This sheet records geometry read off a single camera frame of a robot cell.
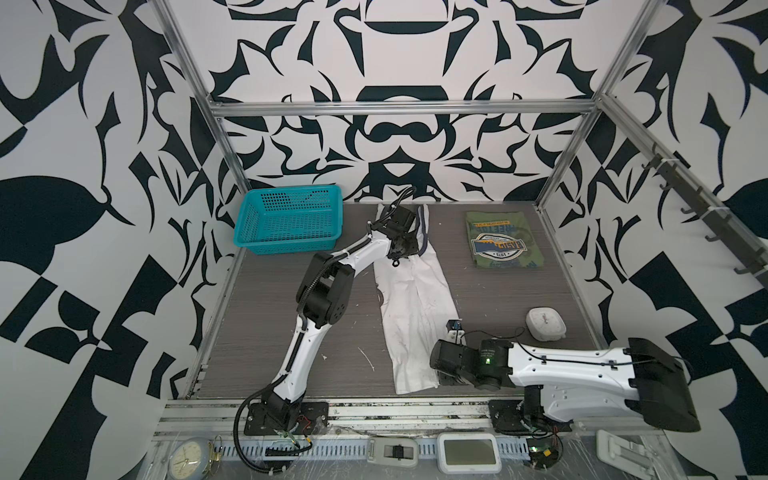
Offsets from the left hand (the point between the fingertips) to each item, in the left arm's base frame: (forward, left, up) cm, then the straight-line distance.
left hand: (416, 241), depth 101 cm
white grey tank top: (-20, +1, -6) cm, 21 cm away
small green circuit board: (-57, -25, -7) cm, 63 cm away
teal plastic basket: (+17, +46, -6) cm, 49 cm away
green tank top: (+4, -31, -5) cm, 32 cm away
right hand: (-41, -2, -3) cm, 41 cm away
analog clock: (-56, +55, -2) cm, 79 cm away
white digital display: (-57, -6, -1) cm, 58 cm away
